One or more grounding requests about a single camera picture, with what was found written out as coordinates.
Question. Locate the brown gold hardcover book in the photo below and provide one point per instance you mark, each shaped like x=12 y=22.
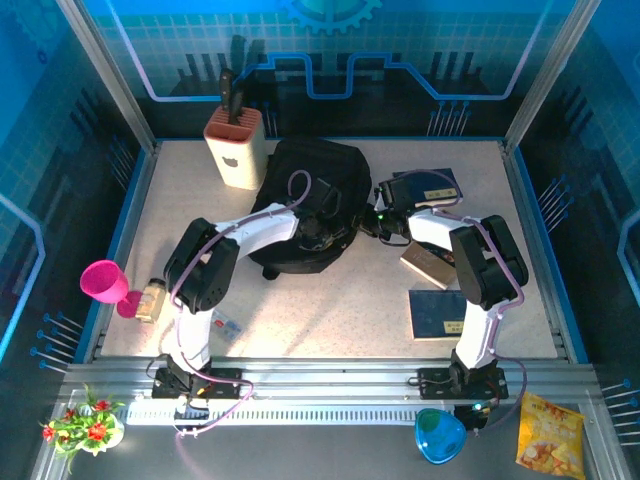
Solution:
x=430 y=270

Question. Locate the dark blue book yellow label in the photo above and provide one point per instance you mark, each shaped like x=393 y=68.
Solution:
x=432 y=315
x=440 y=182

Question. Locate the black backpack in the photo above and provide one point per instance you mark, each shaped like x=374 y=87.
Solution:
x=300 y=165

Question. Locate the small card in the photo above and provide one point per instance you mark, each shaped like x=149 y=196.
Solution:
x=227 y=326

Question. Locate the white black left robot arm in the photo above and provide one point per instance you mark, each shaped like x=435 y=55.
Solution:
x=260 y=230

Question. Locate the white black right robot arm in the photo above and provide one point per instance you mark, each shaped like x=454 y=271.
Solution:
x=475 y=330

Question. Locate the beige knife block orange top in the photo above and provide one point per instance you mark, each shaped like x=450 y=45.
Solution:
x=235 y=155

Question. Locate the glass jar beige lid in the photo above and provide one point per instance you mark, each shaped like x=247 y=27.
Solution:
x=150 y=300

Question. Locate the black controller box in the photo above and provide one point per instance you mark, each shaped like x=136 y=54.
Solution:
x=472 y=417

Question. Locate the blue plastic bowl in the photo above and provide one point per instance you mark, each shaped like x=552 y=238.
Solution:
x=440 y=437

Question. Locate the pink plastic goblet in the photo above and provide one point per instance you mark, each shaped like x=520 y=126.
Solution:
x=102 y=282

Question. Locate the yellow snack bag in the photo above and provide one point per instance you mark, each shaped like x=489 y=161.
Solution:
x=550 y=440

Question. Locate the artificial red flower pot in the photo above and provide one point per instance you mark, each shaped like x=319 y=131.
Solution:
x=95 y=430

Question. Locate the aluminium rail beam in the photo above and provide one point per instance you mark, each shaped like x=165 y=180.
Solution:
x=325 y=380

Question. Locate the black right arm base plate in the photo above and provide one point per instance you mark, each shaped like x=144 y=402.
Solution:
x=432 y=382

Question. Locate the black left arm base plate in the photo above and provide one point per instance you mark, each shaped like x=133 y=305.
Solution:
x=225 y=375

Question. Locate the aluminium side rail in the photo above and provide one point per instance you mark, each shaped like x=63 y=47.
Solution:
x=127 y=225
x=550 y=300

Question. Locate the aluminium frame post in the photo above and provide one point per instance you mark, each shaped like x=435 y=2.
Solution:
x=111 y=75
x=549 y=75

